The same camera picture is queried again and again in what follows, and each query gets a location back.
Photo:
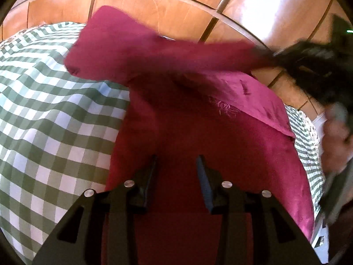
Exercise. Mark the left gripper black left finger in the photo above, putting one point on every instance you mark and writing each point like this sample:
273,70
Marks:
99,227

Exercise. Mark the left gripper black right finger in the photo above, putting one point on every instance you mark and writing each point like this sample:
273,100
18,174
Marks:
255,227

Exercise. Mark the person right hand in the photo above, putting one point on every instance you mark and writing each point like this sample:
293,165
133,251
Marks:
336,142

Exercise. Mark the dark red cloth garment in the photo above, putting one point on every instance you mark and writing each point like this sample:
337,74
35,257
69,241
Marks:
189,99

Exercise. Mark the floral patterned bedding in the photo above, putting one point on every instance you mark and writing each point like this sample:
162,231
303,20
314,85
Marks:
313,132

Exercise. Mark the green white checkered bedsheet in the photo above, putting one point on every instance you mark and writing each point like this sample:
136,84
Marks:
57,133

